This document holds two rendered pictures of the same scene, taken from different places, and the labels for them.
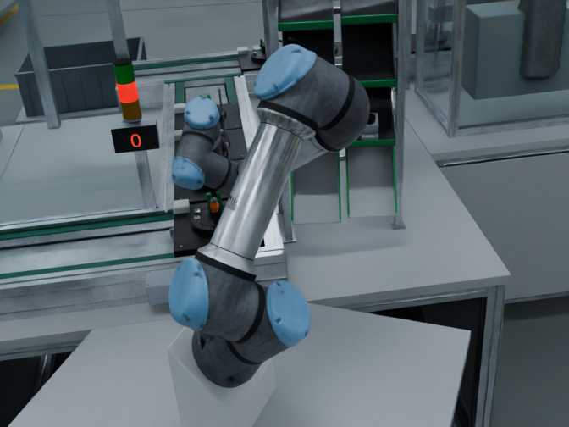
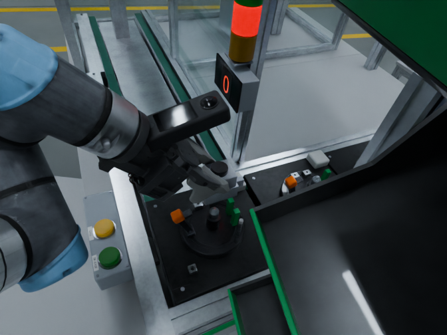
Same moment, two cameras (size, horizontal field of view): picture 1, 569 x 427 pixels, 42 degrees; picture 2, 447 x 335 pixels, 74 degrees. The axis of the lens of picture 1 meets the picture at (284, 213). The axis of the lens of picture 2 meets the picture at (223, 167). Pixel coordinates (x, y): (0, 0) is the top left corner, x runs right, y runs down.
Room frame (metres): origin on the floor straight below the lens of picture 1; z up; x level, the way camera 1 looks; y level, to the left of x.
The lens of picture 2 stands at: (1.62, -0.12, 1.54)
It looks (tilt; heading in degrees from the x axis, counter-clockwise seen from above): 48 degrees down; 66
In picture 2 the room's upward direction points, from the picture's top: 8 degrees clockwise
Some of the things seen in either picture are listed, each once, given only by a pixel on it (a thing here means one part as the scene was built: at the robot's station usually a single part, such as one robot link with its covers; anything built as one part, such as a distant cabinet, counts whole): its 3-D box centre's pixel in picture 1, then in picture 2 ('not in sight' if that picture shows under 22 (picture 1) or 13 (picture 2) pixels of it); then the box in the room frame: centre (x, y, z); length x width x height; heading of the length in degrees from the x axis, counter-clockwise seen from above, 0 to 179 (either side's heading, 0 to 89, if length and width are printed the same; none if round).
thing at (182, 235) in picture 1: (217, 225); (211, 230); (1.75, 0.19, 0.96); 0.24 x 0.24 x 0.02; 5
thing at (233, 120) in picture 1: (206, 107); not in sight; (2.49, 0.25, 1.01); 0.24 x 0.24 x 0.13; 5
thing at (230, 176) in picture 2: not in sight; (223, 178); (1.76, 0.19, 1.14); 0.08 x 0.04 x 0.07; 5
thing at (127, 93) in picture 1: (127, 90); (246, 16); (1.85, 0.39, 1.34); 0.05 x 0.05 x 0.05
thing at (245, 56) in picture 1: (266, 47); not in sight; (3.10, 0.03, 1.01); 0.24 x 0.24 x 0.13; 5
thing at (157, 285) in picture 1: (189, 283); (107, 235); (1.53, 0.25, 0.93); 0.21 x 0.07 x 0.06; 95
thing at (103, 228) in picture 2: not in sight; (104, 228); (1.53, 0.25, 0.96); 0.04 x 0.04 x 0.02
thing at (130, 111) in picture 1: (130, 108); (242, 44); (1.85, 0.39, 1.29); 0.05 x 0.05 x 0.05
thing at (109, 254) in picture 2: not in sight; (110, 257); (1.53, 0.18, 0.96); 0.04 x 0.04 x 0.02
